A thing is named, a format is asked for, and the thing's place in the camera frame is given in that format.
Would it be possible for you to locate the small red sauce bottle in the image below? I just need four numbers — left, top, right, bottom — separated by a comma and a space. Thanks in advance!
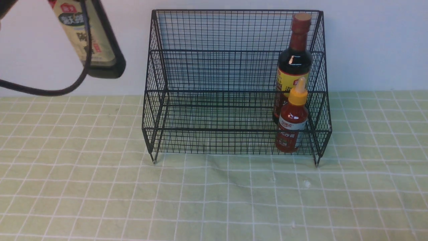
275, 77, 309, 153

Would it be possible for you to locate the soy sauce bottle red cap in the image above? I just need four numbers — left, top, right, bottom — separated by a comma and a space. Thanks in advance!
273, 12, 312, 124

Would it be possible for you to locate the dark vinegar bottle gold cap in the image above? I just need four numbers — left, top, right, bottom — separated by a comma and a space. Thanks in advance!
48, 0, 126, 79

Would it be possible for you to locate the green checkered tablecloth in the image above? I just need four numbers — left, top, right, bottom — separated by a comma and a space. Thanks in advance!
0, 91, 428, 241

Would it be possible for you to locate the black wire mesh shelf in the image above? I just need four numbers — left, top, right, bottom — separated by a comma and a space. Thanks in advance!
142, 9, 332, 166

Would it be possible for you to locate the black cable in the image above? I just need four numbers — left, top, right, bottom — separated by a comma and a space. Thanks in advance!
0, 0, 93, 97

